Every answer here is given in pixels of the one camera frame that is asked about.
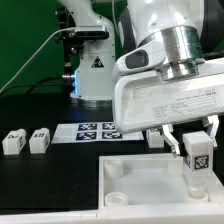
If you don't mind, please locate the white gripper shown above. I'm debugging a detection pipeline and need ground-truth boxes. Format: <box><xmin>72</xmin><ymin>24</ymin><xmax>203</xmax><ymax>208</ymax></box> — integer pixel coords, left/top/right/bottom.
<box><xmin>113</xmin><ymin>58</ymin><xmax>224</xmax><ymax>157</ymax></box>

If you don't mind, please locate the white square tabletop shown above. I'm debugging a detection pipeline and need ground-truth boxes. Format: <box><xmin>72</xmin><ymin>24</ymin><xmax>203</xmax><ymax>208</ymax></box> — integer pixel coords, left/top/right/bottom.
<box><xmin>99</xmin><ymin>153</ymin><xmax>224</xmax><ymax>207</ymax></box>

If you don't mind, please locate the white marker sheet with tags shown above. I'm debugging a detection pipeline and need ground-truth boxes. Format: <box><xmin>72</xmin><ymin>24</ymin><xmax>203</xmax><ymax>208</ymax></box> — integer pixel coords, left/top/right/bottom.
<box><xmin>52</xmin><ymin>122</ymin><xmax>143</xmax><ymax>144</ymax></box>

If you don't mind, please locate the white cable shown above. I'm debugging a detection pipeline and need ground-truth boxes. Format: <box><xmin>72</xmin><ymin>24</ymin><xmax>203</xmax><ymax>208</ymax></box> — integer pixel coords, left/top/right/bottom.
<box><xmin>0</xmin><ymin>27</ymin><xmax>76</xmax><ymax>94</ymax></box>

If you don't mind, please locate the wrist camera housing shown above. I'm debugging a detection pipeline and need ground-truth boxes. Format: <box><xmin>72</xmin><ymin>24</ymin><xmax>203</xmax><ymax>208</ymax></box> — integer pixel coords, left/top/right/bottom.
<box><xmin>114</xmin><ymin>47</ymin><xmax>166</xmax><ymax>74</ymax></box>

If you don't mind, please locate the black camera on mount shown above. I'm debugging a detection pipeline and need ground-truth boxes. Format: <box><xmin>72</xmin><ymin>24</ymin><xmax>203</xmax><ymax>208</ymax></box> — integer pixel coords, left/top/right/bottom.
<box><xmin>68</xmin><ymin>26</ymin><xmax>109</xmax><ymax>40</ymax></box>

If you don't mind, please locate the black cable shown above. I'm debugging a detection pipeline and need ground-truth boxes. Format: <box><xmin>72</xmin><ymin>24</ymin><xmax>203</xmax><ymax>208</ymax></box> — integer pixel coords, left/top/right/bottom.
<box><xmin>0</xmin><ymin>75</ymin><xmax>68</xmax><ymax>98</ymax></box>

